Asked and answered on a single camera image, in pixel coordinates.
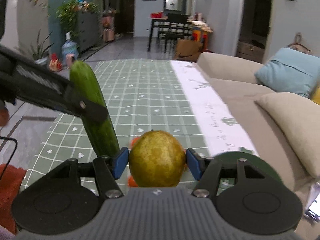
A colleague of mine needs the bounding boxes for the pink suitcase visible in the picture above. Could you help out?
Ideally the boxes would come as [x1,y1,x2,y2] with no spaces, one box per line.
[103,28,115,43]

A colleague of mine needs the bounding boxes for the green cucumber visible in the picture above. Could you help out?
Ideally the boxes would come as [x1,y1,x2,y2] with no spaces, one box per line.
[69,61,119,157]

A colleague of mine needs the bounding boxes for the brown paper shopping bag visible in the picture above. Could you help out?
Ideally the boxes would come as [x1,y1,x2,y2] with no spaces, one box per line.
[173,38,202,62]

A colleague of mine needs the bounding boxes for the yellow cushion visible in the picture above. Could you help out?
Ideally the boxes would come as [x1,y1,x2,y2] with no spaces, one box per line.
[310,80,320,105]

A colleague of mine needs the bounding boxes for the orange tangerine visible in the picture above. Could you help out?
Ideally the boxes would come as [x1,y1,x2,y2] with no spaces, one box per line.
[127,176,138,187]
[131,137,140,147]

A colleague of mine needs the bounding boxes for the smartphone on stand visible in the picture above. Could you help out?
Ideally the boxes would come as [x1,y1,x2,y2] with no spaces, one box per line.
[304,182,320,223]

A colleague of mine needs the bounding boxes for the green trailing houseplant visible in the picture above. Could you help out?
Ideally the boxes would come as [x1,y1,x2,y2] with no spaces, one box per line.
[56,0,99,39]

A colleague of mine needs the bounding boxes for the green checked tablecloth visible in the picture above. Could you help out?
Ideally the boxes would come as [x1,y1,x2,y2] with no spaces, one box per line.
[21,59,259,190]

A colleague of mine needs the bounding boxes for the pink small heater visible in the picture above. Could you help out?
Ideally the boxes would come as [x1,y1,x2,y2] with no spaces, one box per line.
[66,54,75,67]

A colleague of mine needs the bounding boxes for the person's left hand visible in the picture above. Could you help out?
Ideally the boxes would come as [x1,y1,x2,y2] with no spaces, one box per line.
[0,100,9,127]

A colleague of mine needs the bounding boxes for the yellow-green mango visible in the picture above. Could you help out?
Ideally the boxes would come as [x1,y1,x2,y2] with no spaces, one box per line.
[129,130,186,187]

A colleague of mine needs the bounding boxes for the blue water jug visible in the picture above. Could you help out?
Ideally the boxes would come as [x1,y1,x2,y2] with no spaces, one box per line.
[62,32,79,62]

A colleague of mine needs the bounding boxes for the orange front tangerine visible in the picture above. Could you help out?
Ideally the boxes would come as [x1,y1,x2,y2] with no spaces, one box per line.
[127,176,138,187]

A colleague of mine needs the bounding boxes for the beige cushion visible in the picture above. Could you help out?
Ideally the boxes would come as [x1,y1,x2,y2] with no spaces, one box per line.
[256,92,319,179]

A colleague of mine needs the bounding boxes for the light blue cushion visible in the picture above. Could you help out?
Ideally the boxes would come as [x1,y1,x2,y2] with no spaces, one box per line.
[254,48,319,98]

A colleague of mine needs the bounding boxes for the dark dining table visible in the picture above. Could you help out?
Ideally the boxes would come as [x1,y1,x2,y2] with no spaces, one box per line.
[148,16,191,52]

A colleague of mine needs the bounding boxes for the dark grey drawer cabinet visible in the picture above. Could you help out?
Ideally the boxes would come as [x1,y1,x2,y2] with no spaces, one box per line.
[77,11,99,53]

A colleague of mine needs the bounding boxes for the black dining chair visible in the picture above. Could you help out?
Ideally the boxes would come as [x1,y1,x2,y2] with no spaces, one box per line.
[164,13,190,53]

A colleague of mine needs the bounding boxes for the green perforated colander bowl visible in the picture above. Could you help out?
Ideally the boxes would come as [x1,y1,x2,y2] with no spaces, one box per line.
[214,151,283,196]

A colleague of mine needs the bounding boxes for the red orange stool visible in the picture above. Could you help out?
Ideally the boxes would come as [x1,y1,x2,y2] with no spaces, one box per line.
[191,27,209,52]

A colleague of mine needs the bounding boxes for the beige sofa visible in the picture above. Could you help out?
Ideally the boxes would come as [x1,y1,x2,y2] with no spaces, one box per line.
[196,51,320,230]

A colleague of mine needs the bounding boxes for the red toy bag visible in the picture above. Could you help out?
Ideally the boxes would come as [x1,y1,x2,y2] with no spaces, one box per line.
[49,53,62,72]

